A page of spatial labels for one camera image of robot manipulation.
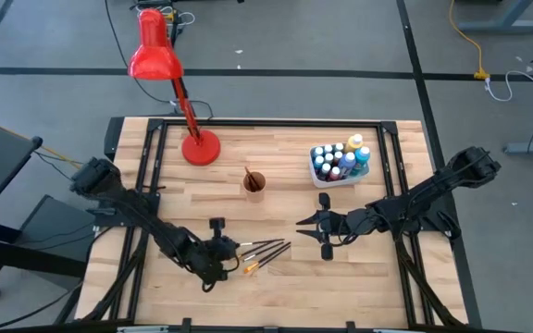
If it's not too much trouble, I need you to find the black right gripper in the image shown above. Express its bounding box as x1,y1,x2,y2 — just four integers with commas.
295,192,377,262

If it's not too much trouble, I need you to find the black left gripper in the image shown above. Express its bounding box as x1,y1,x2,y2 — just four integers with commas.
187,216,243,293

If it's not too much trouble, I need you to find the wide grey bristle silver paintbrush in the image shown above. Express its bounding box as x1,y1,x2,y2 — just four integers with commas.
239,238,286,247

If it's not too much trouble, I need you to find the small grey bristle silver paintbrush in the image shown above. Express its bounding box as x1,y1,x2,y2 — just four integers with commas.
241,239,287,260

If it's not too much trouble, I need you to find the angled orange bristle paintbrush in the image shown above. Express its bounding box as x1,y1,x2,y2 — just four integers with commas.
242,242,292,275

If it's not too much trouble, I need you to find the large yellow paint bottle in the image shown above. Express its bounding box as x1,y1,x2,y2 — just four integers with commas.
343,133,365,154

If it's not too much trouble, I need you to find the white plastic bin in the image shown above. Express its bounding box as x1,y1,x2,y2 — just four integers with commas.
308,142,371,190

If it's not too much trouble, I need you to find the tan plastic cup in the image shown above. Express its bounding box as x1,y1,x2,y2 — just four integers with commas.
242,170,267,204

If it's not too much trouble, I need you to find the red desk lamp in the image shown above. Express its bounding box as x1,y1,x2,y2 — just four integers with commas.
127,7,222,167

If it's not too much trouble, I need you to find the grey table leg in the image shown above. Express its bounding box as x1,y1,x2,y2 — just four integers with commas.
456,0,533,34

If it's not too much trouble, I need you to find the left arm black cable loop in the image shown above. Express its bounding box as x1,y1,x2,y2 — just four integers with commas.
200,256,242,293

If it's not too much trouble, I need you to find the white floor cable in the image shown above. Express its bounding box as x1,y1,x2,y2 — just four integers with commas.
483,69,533,117

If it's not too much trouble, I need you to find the yellow floor cable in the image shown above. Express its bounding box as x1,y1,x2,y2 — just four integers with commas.
448,0,490,80

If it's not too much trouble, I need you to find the black lamp power cable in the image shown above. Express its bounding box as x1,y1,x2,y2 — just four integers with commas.
104,0,215,121

